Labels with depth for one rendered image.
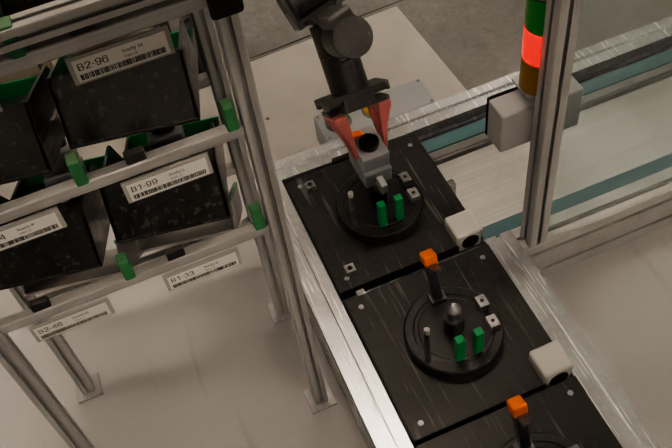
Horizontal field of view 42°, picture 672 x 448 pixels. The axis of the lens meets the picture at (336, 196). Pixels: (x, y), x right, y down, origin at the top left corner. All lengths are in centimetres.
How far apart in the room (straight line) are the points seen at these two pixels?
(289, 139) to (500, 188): 42
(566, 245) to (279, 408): 51
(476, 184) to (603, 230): 22
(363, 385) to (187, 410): 29
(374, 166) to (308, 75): 53
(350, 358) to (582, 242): 42
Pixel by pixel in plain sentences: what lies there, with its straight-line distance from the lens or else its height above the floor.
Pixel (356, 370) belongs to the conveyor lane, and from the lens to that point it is 128.
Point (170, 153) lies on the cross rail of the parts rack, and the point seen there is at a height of 147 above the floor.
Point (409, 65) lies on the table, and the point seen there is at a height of 86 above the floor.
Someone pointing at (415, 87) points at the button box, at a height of 96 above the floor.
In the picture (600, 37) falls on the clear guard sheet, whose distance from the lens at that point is 113.
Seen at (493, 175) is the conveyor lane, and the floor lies 92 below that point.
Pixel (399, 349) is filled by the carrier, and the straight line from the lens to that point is 127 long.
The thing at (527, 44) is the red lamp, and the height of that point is 134.
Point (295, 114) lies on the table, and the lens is 172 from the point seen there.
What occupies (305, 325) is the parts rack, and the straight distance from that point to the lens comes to 116.
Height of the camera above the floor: 208
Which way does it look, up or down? 51 degrees down
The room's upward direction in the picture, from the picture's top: 9 degrees counter-clockwise
